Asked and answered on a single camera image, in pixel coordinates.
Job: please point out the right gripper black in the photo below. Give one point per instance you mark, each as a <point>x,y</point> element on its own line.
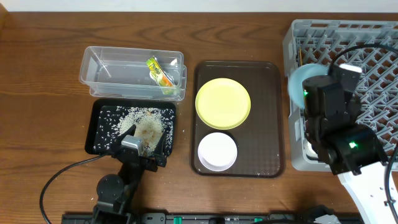
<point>325,101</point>

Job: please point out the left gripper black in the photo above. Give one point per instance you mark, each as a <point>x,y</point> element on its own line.
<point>144,158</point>

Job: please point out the rice pile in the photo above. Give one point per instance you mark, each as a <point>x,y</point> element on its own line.
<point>150,124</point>

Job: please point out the blue plate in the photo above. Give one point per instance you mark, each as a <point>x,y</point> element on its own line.
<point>295,89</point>

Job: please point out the white cup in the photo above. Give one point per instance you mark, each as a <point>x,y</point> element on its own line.
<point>309,151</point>

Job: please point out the wooden chopstick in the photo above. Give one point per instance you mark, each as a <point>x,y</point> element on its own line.
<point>300,57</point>

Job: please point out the green snack wrapper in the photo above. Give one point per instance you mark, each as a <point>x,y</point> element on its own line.
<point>163,78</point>

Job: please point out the white bowl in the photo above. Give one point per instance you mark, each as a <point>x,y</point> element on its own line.
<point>217,152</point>

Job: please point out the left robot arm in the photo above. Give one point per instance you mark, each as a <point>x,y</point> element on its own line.
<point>116,191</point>

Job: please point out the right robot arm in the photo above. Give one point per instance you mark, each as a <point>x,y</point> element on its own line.
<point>352,151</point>

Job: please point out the grey dishwasher rack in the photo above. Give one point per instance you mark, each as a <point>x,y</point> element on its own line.
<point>321,41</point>

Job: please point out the black plastic tray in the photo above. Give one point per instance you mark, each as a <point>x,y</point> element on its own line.
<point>98,104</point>

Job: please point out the clear plastic bin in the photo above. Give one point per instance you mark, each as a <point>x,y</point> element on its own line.
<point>117,72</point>

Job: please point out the dark brown serving tray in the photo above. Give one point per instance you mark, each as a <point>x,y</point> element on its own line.
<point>260,138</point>

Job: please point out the yellow plate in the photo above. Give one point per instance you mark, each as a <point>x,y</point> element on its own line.
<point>223,103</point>

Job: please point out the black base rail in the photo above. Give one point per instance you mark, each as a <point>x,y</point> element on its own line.
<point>319,214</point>

